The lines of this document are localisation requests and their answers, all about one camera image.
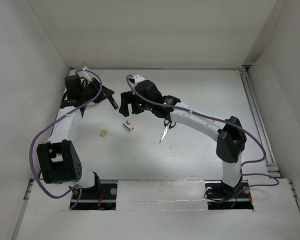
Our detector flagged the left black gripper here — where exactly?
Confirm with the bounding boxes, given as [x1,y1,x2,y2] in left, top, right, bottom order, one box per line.
[79,78,114,104]

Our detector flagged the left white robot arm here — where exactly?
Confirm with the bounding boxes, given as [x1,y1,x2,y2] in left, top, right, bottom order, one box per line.
[36,74,118,199]

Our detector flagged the blue black highlighter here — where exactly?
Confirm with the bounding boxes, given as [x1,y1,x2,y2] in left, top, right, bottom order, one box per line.
[108,96,119,110]

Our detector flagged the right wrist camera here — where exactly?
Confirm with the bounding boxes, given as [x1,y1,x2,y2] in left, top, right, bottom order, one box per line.
[132,75,146,85]

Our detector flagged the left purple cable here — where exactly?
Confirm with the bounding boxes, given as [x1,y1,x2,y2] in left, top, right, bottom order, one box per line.
[29,69,103,208]

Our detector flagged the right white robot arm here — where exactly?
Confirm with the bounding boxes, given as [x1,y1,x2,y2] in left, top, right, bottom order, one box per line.
[119,74,247,198]

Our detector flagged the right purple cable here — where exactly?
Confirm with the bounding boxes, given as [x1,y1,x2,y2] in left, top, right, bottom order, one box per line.
[125,74,281,203]

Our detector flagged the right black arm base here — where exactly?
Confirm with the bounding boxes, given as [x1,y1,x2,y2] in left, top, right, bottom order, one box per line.
[203,180,254,211]

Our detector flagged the black handled scissors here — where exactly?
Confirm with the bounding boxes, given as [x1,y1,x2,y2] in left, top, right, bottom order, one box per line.
[159,119,177,143]

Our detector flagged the purple cable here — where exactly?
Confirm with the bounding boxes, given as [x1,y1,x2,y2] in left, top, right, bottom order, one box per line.
[29,69,103,208]
[125,74,281,203]

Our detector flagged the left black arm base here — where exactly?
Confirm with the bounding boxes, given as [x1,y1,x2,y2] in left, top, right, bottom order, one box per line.
[72,180,118,211]

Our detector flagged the aluminium rail right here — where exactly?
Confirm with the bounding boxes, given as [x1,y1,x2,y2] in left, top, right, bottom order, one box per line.
[239,65,276,164]

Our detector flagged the tan eraser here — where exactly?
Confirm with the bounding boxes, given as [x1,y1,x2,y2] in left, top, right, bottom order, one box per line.
[100,130,107,137]

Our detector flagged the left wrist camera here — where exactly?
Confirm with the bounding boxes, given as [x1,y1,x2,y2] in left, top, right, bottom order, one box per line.
[78,66,92,83]

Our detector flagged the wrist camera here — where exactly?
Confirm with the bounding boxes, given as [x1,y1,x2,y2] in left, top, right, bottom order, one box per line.
[132,75,146,85]
[78,66,92,83]

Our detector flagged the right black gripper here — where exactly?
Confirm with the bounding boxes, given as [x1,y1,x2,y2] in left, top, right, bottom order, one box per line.
[119,89,154,116]

